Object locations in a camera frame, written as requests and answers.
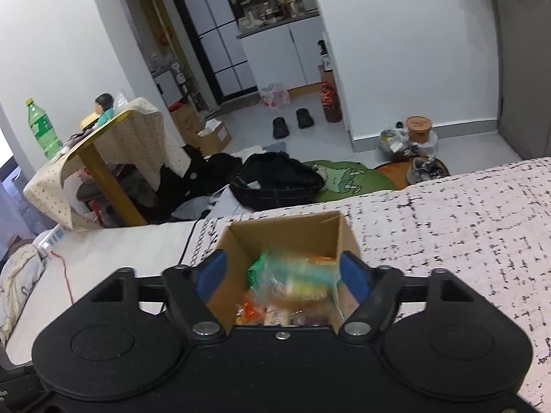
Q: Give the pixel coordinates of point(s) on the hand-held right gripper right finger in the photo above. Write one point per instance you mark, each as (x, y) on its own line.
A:
(355, 275)

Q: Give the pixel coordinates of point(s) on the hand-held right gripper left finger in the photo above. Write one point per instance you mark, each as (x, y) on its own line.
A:
(211, 273)

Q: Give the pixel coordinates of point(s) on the orange snack packet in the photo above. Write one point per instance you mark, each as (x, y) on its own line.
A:
(245, 310)

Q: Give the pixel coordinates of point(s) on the teal yellow snack packet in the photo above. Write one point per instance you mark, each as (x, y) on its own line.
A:
(301, 279)

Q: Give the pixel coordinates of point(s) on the brown cardboard box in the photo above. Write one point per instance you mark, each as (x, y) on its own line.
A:
(292, 232)

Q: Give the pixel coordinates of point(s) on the green floor mat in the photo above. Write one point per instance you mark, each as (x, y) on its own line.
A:
(348, 178)

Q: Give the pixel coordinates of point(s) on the orange floor mat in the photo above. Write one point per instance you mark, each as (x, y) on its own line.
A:
(387, 173)

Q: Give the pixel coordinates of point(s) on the cream cloth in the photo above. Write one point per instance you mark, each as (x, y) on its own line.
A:
(19, 279)

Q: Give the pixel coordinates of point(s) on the black bag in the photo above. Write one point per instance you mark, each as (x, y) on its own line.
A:
(275, 180)

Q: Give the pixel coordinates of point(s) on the grey sneakers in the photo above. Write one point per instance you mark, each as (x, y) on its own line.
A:
(424, 170)

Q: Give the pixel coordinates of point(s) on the black white printed blanket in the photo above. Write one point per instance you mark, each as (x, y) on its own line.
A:
(473, 206)

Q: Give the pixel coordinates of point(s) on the open floor carton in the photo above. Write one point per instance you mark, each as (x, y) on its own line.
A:
(215, 135)

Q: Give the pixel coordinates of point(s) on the clear plastic trash bag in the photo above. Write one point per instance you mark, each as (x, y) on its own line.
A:
(394, 142)

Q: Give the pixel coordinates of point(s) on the yellow wooden table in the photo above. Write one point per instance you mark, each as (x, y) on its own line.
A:
(97, 170)

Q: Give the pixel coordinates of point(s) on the small table with cloth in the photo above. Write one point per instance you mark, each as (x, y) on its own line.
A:
(137, 137)

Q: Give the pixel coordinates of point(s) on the brown floor carton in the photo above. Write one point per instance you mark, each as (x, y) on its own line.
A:
(185, 118)

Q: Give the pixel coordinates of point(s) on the white power strip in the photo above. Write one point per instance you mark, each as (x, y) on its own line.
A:
(49, 237)

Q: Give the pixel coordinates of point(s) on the brown lidded tub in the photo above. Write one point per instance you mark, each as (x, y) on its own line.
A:
(418, 128)

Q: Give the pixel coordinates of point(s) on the black slipper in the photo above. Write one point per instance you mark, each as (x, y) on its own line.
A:
(303, 118)
(280, 128)

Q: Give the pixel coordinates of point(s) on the red labelled bottle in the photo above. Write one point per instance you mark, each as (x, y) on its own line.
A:
(330, 101)

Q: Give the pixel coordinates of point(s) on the small white cabinet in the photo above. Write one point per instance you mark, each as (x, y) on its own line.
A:
(170, 88)

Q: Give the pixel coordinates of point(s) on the pink plastic bag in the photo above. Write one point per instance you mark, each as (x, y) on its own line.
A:
(275, 94)

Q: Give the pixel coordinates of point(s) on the doll figure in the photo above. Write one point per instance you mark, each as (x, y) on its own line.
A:
(103, 105)

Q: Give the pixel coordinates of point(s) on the small desk fan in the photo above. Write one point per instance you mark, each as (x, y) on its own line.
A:
(175, 67)

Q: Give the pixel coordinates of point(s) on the green plastic bottle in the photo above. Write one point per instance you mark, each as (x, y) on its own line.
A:
(41, 131)

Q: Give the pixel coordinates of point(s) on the black spray bottle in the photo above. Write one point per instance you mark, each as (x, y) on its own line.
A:
(323, 55)

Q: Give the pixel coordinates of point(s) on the black framed glass door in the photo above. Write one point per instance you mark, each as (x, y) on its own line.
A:
(215, 30)

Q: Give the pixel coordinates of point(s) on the grey wardrobe panel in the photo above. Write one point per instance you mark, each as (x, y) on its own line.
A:
(525, 73)

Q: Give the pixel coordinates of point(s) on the cluttered kitchen shelf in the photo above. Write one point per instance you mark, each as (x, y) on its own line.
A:
(267, 0)

